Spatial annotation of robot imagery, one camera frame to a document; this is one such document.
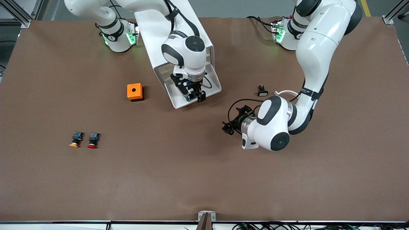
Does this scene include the red push button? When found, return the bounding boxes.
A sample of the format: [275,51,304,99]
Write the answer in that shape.
[87,132,100,149]

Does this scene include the yellow push button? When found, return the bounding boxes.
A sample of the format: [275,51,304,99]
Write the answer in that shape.
[69,131,84,148]

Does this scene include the brown table mat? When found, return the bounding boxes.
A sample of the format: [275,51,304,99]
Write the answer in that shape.
[0,17,409,222]

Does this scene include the white curved clamp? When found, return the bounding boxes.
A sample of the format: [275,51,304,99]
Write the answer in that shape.
[274,90,301,97]

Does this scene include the yellow floor tape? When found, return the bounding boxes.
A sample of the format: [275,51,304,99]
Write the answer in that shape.
[361,0,373,17]

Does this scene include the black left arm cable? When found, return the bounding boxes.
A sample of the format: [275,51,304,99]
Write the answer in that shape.
[228,98,267,128]

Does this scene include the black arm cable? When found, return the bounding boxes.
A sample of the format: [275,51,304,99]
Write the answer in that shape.
[163,0,213,89]
[228,98,267,128]

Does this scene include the orange button enclosure box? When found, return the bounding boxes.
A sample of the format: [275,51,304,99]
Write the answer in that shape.
[127,83,145,102]

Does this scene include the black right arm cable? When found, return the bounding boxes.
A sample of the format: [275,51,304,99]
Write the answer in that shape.
[163,0,213,89]

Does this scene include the grey metal bracket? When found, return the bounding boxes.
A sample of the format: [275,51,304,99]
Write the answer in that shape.
[198,211,216,222]

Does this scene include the black base cable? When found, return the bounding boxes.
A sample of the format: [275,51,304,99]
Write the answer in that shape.
[246,15,278,34]

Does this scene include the black cable bundle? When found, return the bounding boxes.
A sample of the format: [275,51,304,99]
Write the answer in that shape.
[232,221,409,230]

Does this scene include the aluminium frame profile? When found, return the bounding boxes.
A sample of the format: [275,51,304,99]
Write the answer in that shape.
[0,0,43,28]
[382,0,409,25]

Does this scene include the white table edge rail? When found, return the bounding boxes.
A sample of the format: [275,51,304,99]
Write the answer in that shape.
[0,220,198,230]

